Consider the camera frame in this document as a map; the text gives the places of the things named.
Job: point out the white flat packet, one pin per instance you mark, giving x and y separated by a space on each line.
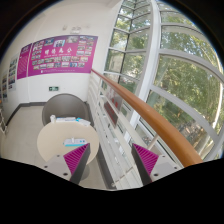
83 122

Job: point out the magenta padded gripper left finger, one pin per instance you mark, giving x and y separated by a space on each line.
71 165

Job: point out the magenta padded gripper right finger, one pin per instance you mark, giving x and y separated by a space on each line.
152 167

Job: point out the green exit sign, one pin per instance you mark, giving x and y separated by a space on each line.
53 88

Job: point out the white tissue pack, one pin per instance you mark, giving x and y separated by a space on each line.
65 119

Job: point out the wooden handrail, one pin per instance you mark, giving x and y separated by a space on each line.
182 149

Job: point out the small magenta wall poster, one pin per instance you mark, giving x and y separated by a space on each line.
23 61

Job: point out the grey round-backed chair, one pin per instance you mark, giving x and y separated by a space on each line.
64 105

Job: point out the large magenta wall poster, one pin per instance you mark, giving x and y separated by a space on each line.
62 54

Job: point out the white metal railing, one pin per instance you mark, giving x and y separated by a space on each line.
119 126

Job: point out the white wall notice board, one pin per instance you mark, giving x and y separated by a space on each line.
12 73

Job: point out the white small bottle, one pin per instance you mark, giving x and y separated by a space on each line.
52 118

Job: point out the round beige table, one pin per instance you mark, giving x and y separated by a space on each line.
50 141

